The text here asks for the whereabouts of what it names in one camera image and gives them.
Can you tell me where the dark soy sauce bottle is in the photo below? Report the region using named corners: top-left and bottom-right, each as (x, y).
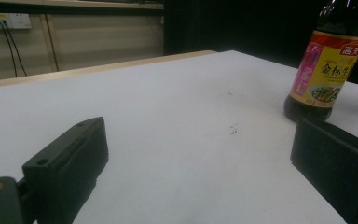
top-left (282, 0), bottom-right (358, 123)

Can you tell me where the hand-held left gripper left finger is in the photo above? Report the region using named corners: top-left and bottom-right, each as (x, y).
top-left (21, 117), bottom-right (110, 224)

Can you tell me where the white wall socket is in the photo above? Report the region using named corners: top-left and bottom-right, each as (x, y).
top-left (0, 12), bottom-right (33, 31)

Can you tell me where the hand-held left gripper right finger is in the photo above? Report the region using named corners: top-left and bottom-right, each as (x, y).
top-left (290, 117), bottom-right (358, 224)

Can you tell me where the dark curtain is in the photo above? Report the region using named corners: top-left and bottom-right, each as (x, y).
top-left (162, 0), bottom-right (358, 88)

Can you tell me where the black wall power cable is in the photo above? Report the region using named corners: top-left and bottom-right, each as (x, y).
top-left (0, 20), bottom-right (19, 78)
top-left (3, 20), bottom-right (29, 77)

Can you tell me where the wooden table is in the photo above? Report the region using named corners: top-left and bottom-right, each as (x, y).
top-left (0, 49), bottom-right (219, 91)

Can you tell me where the white table mat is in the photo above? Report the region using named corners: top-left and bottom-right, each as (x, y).
top-left (0, 49), bottom-right (358, 224)

